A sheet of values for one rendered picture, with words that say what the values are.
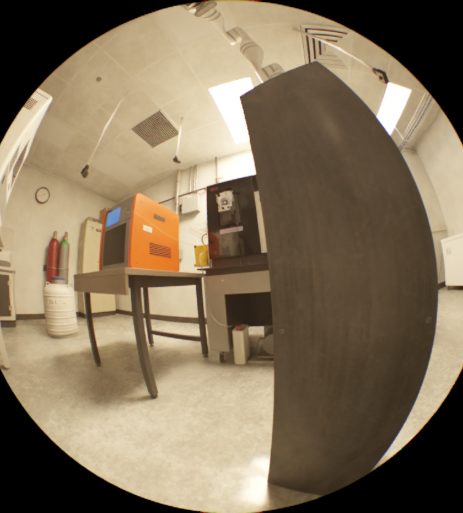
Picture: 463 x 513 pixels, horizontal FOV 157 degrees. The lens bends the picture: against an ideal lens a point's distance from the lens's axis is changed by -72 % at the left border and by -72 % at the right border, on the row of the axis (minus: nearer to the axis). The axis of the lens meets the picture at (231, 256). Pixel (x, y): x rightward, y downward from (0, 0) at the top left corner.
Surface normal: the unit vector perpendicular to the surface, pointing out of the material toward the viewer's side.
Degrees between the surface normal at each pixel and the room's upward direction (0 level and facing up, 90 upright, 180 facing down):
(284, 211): 90
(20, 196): 90
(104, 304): 90
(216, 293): 90
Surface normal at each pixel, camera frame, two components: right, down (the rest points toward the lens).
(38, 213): 0.95, -0.11
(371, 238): -0.63, -0.07
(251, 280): -0.31, -0.12
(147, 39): 0.07, 0.99
